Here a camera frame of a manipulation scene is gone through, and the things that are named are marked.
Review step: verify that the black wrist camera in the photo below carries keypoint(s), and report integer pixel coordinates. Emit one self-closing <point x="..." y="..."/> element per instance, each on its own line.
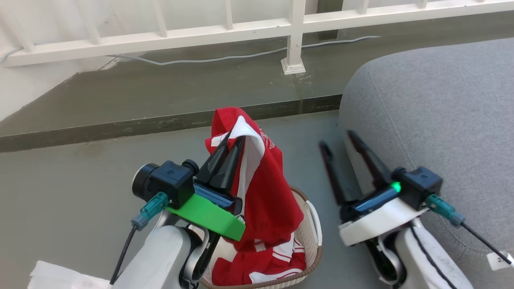
<point x="419" y="186"/>
<point x="172" y="180"/>

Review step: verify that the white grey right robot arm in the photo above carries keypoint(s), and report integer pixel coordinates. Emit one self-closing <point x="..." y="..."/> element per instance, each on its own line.
<point x="425" y="257"/>

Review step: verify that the grey fabric sofa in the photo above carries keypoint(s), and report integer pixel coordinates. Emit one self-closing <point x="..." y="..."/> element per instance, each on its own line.
<point x="441" y="128"/>

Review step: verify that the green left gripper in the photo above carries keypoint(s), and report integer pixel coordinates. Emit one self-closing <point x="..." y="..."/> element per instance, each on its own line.
<point x="204" y="214"/>

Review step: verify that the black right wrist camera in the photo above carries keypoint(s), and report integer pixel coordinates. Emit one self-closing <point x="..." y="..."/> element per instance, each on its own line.
<point x="419" y="186"/>

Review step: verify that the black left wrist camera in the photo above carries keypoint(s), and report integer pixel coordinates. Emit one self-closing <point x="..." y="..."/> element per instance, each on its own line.
<point x="172" y="180"/>

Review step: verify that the cream perforated laundry basket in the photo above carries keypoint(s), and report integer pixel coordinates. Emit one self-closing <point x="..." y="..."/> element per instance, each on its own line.
<point x="311" y="228"/>

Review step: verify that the red and white clothing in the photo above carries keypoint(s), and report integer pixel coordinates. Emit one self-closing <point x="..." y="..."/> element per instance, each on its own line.
<point x="265" y="192"/>

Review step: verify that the white paper label tag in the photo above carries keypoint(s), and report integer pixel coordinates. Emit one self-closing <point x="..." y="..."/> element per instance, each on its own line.
<point x="500" y="261"/>

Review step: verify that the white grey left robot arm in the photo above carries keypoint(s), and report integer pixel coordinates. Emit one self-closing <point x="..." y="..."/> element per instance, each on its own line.
<point x="160" y="257"/>

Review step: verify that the white wrap on left arm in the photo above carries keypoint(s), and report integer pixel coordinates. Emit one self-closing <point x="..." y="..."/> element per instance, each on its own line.
<point x="60" y="277"/>

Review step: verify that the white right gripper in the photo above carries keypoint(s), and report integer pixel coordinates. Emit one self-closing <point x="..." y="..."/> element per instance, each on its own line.
<point x="381" y="218"/>

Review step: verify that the white railing fence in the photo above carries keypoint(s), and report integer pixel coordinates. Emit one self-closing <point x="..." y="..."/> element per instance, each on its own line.
<point x="295" y="32"/>

